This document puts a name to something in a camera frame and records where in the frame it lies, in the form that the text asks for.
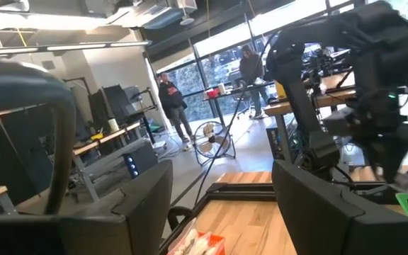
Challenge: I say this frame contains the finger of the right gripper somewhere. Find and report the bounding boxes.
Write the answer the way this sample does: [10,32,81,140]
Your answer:
[370,140,408,184]

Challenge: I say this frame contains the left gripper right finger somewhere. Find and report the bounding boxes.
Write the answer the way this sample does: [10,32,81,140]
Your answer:
[271,159,408,255]

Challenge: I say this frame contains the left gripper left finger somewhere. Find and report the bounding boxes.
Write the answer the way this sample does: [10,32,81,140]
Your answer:
[74,159,174,255]

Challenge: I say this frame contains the bagged white cotton balls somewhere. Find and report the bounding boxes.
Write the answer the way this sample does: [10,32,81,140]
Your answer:
[175,228,222,255]

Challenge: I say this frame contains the computer tower blue lights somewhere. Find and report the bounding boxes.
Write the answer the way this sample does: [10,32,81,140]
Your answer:
[121,141,159,181]

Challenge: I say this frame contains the wooden top desk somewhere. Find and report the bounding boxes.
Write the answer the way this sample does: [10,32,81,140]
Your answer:
[72,121,147,203]
[263,70,359,164]

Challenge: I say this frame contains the orange mesh basket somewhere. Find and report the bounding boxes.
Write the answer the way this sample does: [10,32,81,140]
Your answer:
[166,229,227,255]

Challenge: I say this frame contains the black round floor fan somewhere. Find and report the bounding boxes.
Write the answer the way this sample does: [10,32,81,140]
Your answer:
[192,120,237,167]

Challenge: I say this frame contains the person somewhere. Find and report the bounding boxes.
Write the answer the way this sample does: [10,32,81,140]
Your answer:
[238,44,271,120]
[157,72,195,143]

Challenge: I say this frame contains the black desk monitor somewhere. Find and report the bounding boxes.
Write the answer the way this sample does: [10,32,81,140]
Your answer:
[88,84,138,124]

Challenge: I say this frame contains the yellow box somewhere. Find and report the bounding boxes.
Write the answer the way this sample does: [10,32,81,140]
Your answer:
[274,81,287,100]

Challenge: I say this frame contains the black high table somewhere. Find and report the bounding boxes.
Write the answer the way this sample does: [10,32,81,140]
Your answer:
[203,80,276,129]

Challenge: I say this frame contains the black partition panel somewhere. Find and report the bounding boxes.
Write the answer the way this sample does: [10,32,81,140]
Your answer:
[0,106,55,207]

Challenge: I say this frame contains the rig LED light bar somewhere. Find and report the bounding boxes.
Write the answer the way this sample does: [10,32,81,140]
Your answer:
[0,40,152,57]

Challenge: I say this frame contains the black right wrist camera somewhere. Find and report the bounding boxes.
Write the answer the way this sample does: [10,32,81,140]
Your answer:
[322,108,363,138]

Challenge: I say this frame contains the black aluminium rig frame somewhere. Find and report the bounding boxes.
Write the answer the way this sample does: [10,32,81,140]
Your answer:
[159,155,408,254]

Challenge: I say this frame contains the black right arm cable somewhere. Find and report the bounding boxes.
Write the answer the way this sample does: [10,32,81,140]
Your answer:
[193,31,279,207]

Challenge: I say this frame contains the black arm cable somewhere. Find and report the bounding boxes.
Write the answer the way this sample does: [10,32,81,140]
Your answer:
[193,31,279,207]
[0,58,77,215]

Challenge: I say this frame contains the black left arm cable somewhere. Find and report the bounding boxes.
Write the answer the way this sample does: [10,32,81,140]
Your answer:
[0,58,77,215]

